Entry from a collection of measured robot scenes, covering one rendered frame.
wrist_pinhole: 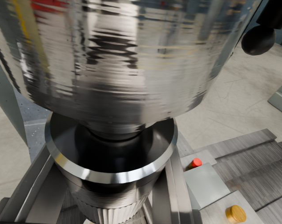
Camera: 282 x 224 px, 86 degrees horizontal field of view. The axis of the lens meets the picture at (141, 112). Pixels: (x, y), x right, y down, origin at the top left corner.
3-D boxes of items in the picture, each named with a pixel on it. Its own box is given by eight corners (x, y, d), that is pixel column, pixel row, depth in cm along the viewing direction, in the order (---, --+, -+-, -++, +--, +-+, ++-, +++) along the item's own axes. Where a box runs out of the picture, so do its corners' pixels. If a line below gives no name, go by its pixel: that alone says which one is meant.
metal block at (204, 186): (212, 203, 28) (231, 192, 23) (186, 217, 25) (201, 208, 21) (195, 175, 31) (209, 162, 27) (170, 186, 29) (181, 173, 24)
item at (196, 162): (198, 170, 29) (203, 164, 27) (191, 173, 28) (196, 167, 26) (193, 162, 30) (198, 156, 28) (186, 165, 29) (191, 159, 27)
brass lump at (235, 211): (242, 220, 24) (249, 218, 23) (232, 226, 23) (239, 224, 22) (231, 205, 25) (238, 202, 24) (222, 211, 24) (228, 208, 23)
